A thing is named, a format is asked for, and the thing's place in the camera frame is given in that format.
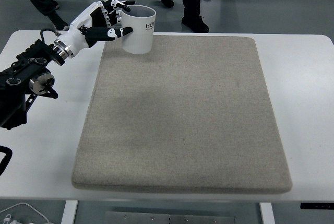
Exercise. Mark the white table leg right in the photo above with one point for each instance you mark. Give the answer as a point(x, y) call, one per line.
point(267, 215)

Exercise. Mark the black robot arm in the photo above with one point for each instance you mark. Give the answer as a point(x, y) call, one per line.
point(28, 77)

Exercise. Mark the beige felt mat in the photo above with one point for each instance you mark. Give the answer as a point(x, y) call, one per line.
point(191, 116)

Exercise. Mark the black table control panel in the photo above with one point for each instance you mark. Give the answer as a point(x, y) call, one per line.
point(317, 206)

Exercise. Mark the white table leg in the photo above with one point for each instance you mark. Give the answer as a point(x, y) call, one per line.
point(69, 212)
point(267, 215)

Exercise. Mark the white ribbed cup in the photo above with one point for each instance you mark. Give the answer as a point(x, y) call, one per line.
point(142, 20)

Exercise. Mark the white table leg left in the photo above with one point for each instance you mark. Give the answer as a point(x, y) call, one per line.
point(69, 212)

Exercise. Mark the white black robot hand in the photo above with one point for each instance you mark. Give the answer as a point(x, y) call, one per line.
point(93, 25)

